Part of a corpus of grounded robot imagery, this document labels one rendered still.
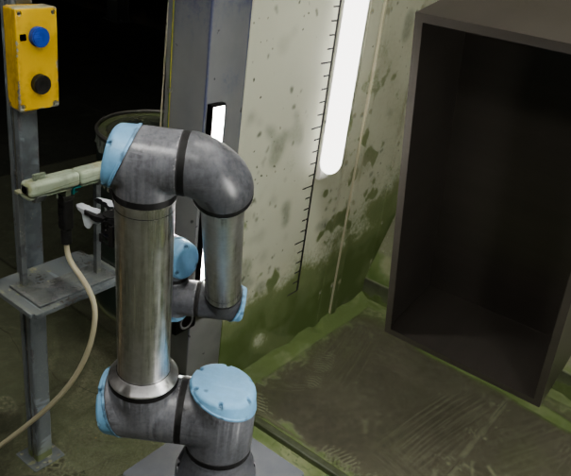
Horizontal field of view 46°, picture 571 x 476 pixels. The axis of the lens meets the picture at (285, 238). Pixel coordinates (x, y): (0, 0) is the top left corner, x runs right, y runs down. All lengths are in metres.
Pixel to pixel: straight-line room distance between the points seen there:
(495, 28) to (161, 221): 1.06
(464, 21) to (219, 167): 0.98
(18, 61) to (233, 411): 1.01
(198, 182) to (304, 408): 1.79
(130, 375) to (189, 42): 1.08
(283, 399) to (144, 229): 1.72
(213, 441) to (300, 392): 1.40
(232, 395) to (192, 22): 1.13
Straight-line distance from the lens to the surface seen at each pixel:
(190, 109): 2.18
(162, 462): 1.73
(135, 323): 1.37
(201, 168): 1.16
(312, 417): 2.80
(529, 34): 1.89
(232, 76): 2.19
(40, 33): 1.87
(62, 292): 2.03
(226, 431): 1.52
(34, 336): 2.31
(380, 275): 3.52
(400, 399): 2.99
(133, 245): 1.26
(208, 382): 1.52
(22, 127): 1.99
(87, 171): 1.93
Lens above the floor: 1.87
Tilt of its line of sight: 27 degrees down
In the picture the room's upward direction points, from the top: 8 degrees clockwise
